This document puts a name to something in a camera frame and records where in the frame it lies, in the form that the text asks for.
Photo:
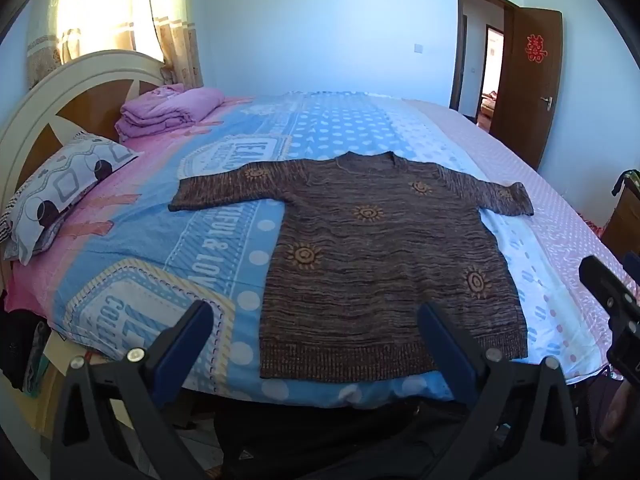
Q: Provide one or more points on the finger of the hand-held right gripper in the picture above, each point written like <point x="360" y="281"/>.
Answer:
<point x="607" y="287"/>

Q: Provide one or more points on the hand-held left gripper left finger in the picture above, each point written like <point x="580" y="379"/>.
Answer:
<point x="186" y="349"/>

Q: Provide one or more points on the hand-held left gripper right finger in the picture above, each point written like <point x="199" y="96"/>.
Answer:
<point x="445" y="355"/>

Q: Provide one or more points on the brown knitted sun-pattern sweater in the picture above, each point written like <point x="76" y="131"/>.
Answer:
<point x="375" y="260"/>

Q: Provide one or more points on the dark clothes pile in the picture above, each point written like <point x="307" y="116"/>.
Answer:
<point x="17" y="345"/>

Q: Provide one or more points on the person's right hand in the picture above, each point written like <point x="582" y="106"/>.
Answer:
<point x="616" y="410"/>

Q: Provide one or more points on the wooden nightstand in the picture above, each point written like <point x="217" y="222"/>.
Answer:
<point x="625" y="225"/>

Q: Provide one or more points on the dark bag with green trim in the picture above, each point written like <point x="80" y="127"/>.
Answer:
<point x="627" y="180"/>

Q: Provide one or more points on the bed with patterned sheet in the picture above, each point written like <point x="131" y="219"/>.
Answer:
<point x="150" y="240"/>

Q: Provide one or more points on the brown wooden door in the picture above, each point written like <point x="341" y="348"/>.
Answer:
<point x="525" y="110"/>

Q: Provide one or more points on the grey patterned pillow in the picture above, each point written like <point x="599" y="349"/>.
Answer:
<point x="60" y="185"/>

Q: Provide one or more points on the folded pink blanket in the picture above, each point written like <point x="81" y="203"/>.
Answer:
<point x="165" y="110"/>

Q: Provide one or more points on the red paper door decoration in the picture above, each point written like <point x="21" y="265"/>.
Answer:
<point x="535" y="48"/>

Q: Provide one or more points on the cream and brown headboard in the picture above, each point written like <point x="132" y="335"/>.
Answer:
<point x="30" y="110"/>

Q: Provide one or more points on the beige patterned curtain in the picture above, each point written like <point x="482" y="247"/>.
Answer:
<point x="175" y="35"/>
<point x="60" y="45"/>

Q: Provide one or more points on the brown door frame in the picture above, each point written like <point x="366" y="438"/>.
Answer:
<point x="457" y="50"/>

